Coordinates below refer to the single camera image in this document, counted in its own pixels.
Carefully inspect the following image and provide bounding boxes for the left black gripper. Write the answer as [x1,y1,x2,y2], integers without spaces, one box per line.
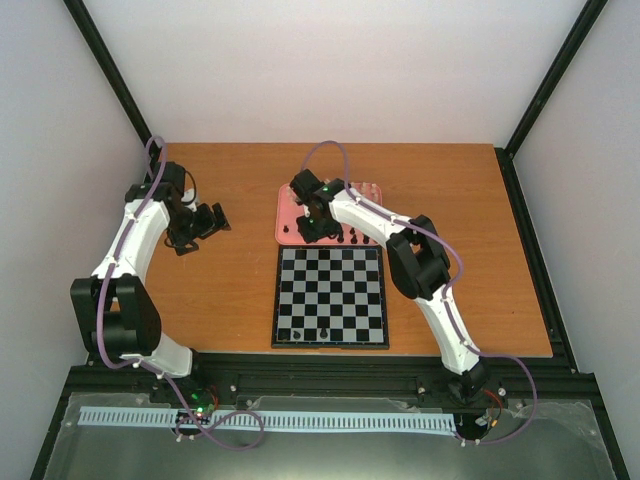
[168,203,231,256]

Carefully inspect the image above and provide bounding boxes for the black rook chess piece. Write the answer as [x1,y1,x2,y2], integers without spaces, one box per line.
[278,329,290,342]

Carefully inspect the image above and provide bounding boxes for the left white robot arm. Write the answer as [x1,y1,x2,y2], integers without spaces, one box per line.
[70,181,230,403]

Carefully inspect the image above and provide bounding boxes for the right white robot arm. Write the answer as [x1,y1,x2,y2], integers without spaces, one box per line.
[289,178,489,405]

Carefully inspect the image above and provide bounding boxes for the left controller circuit board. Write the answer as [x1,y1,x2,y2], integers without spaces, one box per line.
[191,388,219,420]

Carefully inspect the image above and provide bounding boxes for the pink plastic tray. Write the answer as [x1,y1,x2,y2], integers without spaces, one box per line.
[275,184,375,246]

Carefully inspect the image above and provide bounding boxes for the black white chessboard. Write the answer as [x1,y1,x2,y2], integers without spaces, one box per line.
[271,246,390,350]

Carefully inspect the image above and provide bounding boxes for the clear acrylic cover sheet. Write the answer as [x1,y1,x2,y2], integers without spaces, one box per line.
[33,394,615,479]

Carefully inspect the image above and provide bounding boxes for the black aluminium frame base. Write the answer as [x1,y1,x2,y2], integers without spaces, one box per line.
[32,148,628,479]

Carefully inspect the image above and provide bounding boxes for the light blue slotted cable duct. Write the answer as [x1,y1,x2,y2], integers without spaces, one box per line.
[77,406,456,436]

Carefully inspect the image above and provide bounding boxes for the left black corner post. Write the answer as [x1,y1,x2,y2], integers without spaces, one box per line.
[63,0,152,145]

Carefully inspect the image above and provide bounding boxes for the black corner post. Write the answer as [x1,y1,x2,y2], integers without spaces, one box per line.
[504,0,608,161]
[63,0,152,145]

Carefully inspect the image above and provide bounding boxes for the right black corner post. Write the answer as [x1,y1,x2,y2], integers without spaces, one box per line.
[504,0,608,161]

